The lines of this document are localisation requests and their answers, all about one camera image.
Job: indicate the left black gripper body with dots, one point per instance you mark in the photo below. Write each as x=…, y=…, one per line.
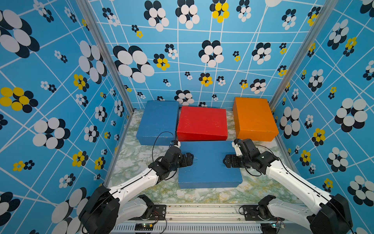
x=182, y=162

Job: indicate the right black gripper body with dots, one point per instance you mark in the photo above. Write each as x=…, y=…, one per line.
x=236, y=161

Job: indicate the blue shoebox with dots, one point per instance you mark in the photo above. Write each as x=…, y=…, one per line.
x=208, y=169
x=158, y=124

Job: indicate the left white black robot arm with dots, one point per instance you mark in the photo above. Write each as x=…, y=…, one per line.
x=108, y=207

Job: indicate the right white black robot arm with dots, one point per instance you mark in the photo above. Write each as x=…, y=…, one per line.
x=322, y=213

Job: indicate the red shoebox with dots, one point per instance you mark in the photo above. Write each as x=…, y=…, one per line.
x=202, y=124

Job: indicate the orange shoebox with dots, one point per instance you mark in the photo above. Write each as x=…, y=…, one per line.
x=253, y=119

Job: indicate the left green circuit board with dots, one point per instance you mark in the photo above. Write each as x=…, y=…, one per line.
x=144, y=227

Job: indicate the green circuit board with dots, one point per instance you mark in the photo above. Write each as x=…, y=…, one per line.
x=271, y=228
x=144, y=227

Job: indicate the right green circuit board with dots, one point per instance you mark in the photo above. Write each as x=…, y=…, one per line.
x=271, y=228

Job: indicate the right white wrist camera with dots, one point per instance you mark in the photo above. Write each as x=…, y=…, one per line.
x=235, y=145

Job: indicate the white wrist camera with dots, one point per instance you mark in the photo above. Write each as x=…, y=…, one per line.
x=176, y=143
x=235, y=145

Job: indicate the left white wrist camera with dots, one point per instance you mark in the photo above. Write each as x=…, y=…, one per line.
x=176, y=143

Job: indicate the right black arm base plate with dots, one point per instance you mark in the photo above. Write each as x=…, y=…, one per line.
x=252, y=213

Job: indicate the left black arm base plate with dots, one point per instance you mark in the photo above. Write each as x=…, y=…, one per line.
x=157, y=212

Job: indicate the aluminium front rail frame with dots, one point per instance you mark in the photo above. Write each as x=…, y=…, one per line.
x=211, y=223

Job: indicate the left aluminium corner post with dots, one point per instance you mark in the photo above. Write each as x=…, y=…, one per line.
x=97, y=36

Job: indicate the aluminium corner post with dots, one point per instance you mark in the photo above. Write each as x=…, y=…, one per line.
x=326, y=11
x=97, y=36

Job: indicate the right aluminium corner post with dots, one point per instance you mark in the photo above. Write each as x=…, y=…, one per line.
x=326, y=11

